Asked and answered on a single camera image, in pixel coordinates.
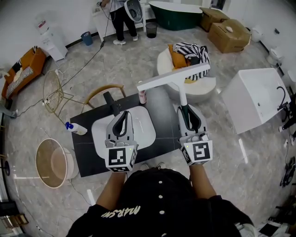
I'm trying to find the white sink basin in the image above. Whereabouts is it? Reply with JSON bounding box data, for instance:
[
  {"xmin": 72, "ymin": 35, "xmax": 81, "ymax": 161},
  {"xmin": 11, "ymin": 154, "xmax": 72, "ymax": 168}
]
[{"xmin": 91, "ymin": 106, "xmax": 157, "ymax": 160}]

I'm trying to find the blue waste bin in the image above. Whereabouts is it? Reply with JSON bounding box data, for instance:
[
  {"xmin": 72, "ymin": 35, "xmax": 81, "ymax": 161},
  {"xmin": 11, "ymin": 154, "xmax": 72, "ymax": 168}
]
[{"xmin": 80, "ymin": 31, "xmax": 93, "ymax": 46}]

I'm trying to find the white squeegee with dark handle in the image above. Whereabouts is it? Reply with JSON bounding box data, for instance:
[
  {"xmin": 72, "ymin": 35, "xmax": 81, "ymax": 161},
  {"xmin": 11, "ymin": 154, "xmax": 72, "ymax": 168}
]
[{"xmin": 136, "ymin": 62, "xmax": 211, "ymax": 122}]

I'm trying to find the small cardboard box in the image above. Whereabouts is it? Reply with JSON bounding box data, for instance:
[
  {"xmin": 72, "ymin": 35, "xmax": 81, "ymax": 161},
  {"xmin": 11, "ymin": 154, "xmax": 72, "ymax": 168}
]
[{"xmin": 199, "ymin": 7, "xmax": 231, "ymax": 32}]

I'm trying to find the black mesh waste bin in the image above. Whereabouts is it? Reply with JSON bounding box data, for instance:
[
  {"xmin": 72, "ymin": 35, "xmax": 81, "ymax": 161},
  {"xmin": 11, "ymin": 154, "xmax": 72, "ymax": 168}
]
[{"xmin": 145, "ymin": 22, "xmax": 158, "ymax": 39}]

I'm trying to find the round white toilet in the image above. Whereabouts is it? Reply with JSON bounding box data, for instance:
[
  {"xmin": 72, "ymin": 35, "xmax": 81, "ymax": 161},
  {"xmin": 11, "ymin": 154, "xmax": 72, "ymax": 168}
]
[{"xmin": 251, "ymin": 25, "xmax": 265, "ymax": 43}]

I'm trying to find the dark green bathtub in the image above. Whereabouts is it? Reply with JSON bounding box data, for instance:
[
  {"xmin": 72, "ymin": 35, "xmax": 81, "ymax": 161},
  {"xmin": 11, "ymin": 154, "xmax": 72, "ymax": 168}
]
[{"xmin": 148, "ymin": 0, "xmax": 204, "ymax": 31}]

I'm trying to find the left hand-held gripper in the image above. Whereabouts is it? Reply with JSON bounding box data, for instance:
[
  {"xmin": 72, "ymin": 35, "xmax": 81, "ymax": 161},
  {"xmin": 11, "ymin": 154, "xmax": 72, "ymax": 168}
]
[{"xmin": 104, "ymin": 111, "xmax": 139, "ymax": 173}]

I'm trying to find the standing person in background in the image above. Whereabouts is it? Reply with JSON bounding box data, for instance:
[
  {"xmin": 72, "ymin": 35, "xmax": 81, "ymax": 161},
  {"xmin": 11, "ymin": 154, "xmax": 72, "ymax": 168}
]
[{"xmin": 92, "ymin": 0, "xmax": 147, "ymax": 43}]

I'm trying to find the white toilet with cistern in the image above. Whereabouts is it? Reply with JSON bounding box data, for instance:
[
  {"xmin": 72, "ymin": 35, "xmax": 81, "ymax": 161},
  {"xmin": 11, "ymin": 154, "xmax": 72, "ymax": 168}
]
[{"xmin": 267, "ymin": 45, "xmax": 284, "ymax": 66}]

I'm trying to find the person's left forearm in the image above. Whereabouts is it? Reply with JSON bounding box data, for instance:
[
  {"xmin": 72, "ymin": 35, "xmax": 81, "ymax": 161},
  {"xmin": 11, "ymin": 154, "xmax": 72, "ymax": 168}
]
[{"xmin": 95, "ymin": 172, "xmax": 127, "ymax": 208}]

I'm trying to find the orange sofa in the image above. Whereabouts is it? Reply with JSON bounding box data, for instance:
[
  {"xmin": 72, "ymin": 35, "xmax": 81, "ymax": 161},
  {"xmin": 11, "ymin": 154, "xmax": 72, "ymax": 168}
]
[{"xmin": 1, "ymin": 47, "xmax": 48, "ymax": 100}]

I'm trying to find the striped sofa cushion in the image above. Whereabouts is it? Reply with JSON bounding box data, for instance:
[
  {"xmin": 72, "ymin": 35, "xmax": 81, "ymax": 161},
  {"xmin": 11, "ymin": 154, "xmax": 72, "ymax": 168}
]
[{"xmin": 6, "ymin": 66, "xmax": 34, "ymax": 99}]

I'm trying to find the grey floor appliance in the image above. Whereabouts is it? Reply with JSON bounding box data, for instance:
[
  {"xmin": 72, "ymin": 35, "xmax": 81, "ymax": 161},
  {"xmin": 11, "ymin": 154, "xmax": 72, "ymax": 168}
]
[{"xmin": 0, "ymin": 101, "xmax": 19, "ymax": 119}]

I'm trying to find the person's black buttoned shirt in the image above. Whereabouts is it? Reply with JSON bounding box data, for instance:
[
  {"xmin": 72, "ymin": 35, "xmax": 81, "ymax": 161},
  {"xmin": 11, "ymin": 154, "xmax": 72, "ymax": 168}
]
[{"xmin": 66, "ymin": 168, "xmax": 254, "ymax": 237}]

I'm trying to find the curved wooden chair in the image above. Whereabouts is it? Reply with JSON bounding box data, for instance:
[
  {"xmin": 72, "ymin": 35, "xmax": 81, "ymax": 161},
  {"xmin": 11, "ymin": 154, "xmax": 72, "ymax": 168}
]
[{"xmin": 83, "ymin": 84, "xmax": 127, "ymax": 109}]

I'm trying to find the round beige basin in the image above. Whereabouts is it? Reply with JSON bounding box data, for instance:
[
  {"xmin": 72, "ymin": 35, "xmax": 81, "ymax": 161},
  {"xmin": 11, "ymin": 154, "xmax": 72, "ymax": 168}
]
[{"xmin": 35, "ymin": 138, "xmax": 79, "ymax": 189}]

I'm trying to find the black bathtub faucet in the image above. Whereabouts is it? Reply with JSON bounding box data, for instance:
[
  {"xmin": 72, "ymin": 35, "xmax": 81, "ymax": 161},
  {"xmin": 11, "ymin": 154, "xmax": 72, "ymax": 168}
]
[{"xmin": 277, "ymin": 86, "xmax": 290, "ymax": 111}]

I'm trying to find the white round lounge chair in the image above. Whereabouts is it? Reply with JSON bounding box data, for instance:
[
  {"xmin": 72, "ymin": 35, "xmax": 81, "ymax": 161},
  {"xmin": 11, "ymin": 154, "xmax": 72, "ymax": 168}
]
[{"xmin": 156, "ymin": 47, "xmax": 217, "ymax": 104}]

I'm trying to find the wooden vanity cabinet, dark top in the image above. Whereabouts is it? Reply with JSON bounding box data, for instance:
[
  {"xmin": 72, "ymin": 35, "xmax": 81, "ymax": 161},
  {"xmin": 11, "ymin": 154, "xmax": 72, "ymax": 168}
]
[{"xmin": 70, "ymin": 87, "xmax": 185, "ymax": 178}]

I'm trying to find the white bathtub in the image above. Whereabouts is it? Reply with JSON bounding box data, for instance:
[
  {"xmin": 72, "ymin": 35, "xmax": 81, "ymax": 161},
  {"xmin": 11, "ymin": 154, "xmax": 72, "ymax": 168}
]
[{"xmin": 221, "ymin": 68, "xmax": 291, "ymax": 135}]

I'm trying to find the long black cable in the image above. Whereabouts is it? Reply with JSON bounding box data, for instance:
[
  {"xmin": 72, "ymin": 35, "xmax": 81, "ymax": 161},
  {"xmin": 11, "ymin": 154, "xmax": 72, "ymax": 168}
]
[{"xmin": 61, "ymin": 0, "xmax": 114, "ymax": 87}]

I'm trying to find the white water dispenser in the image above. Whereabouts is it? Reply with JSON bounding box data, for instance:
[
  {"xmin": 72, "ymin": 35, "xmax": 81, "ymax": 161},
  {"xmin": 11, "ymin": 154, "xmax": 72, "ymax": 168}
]
[{"xmin": 34, "ymin": 13, "xmax": 68, "ymax": 62}]

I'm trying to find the black sink faucet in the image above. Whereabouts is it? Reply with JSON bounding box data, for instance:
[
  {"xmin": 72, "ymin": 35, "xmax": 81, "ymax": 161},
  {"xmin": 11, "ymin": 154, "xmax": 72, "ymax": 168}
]
[{"xmin": 103, "ymin": 91, "xmax": 122, "ymax": 116}]

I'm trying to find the marble side table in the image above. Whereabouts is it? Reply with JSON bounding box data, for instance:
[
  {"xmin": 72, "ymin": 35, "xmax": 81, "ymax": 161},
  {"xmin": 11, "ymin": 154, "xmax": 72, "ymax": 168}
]
[{"xmin": 259, "ymin": 222, "xmax": 288, "ymax": 237}]

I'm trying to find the wooden crate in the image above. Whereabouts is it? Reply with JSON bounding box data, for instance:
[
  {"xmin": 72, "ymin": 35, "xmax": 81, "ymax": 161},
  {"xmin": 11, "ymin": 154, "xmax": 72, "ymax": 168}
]
[{"xmin": 0, "ymin": 214, "xmax": 30, "ymax": 230}]

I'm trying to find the person's right forearm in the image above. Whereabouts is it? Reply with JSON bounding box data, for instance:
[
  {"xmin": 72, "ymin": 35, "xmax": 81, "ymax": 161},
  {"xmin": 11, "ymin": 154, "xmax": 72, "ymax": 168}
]
[{"xmin": 189, "ymin": 163, "xmax": 217, "ymax": 200}]

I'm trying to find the white wall-hung toilet bowl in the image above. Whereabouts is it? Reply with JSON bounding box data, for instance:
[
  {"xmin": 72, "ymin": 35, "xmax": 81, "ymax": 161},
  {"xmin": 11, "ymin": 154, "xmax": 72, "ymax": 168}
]
[{"xmin": 124, "ymin": 0, "xmax": 143, "ymax": 23}]

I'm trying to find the gold wire chair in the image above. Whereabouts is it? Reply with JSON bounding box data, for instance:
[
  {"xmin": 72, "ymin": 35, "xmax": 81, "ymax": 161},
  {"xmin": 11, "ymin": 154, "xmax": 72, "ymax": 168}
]
[{"xmin": 43, "ymin": 69, "xmax": 86, "ymax": 123}]

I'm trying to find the orange cushion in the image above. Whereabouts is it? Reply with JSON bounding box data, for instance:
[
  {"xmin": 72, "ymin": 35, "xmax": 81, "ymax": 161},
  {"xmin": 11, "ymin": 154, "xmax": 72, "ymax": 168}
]
[{"xmin": 168, "ymin": 44, "xmax": 191, "ymax": 69}]

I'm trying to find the black wheeled device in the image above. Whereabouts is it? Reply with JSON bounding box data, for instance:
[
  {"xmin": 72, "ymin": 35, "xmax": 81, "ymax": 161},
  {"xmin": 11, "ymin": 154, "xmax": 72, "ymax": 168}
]
[{"xmin": 280, "ymin": 156, "xmax": 296, "ymax": 187}]

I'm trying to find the black and white striped blanket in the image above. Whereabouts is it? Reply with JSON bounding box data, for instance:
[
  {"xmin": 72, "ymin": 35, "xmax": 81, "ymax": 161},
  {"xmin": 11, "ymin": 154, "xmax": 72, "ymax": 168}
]
[{"xmin": 173, "ymin": 42, "xmax": 210, "ymax": 81}]

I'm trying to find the white pump bottle, blue cap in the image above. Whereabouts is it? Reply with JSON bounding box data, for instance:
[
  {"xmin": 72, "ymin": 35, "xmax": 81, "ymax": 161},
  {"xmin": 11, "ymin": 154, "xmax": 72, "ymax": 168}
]
[{"xmin": 65, "ymin": 122, "xmax": 88, "ymax": 136}]

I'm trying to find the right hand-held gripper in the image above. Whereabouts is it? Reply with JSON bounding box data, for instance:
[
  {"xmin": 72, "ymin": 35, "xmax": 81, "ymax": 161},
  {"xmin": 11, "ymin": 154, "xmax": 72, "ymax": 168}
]
[{"xmin": 177, "ymin": 105, "xmax": 213, "ymax": 166}]

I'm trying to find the large cardboard box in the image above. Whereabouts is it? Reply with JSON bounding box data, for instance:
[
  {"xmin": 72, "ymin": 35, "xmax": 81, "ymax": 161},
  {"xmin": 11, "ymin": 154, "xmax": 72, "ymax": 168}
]
[{"xmin": 207, "ymin": 19, "xmax": 252, "ymax": 54}]

